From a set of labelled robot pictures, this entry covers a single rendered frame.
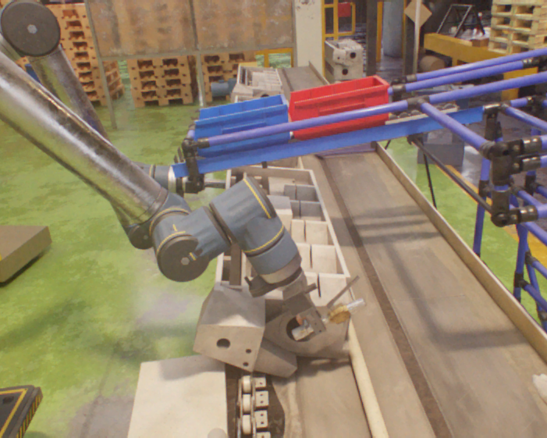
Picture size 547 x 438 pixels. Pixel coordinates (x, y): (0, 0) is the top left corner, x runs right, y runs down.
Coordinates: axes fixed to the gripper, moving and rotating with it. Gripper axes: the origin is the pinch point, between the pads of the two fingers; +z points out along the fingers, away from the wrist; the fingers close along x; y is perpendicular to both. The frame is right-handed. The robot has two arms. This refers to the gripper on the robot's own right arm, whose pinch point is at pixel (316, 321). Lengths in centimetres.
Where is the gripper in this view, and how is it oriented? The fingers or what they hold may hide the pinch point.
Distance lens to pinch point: 124.0
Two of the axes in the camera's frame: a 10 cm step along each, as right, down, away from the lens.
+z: 4.9, 7.8, 3.8
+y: 8.7, -4.6, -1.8
